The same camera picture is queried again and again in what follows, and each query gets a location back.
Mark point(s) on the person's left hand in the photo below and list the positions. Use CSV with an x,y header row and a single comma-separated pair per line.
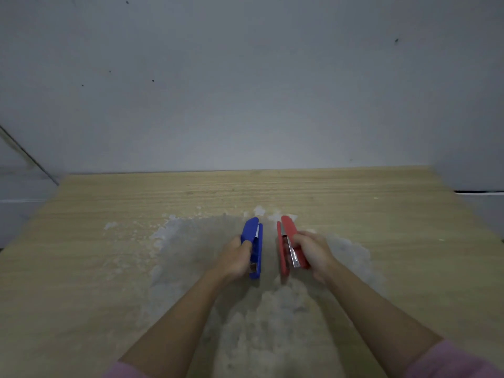
x,y
233,259

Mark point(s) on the person's right hand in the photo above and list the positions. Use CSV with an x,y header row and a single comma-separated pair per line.
x,y
317,255

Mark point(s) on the person's right thumb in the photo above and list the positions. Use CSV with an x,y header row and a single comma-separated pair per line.
x,y
301,240

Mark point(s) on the person's left thumb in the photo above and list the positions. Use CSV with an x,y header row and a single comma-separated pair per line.
x,y
245,247

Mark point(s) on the blue stapler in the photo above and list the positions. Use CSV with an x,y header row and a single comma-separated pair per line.
x,y
255,246

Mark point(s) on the red stapler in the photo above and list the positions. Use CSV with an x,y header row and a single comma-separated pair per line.
x,y
287,247

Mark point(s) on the person's left forearm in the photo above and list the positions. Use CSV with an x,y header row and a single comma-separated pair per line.
x,y
179,326

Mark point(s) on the person's right forearm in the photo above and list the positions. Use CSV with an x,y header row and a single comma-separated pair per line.
x,y
378,314

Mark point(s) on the pink left sleeve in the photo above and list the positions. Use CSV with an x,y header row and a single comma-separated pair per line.
x,y
124,370

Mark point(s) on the pink sleeve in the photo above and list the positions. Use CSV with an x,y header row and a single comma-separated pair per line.
x,y
452,360
124,370

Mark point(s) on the pink right sleeve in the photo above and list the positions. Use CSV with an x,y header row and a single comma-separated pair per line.
x,y
452,360

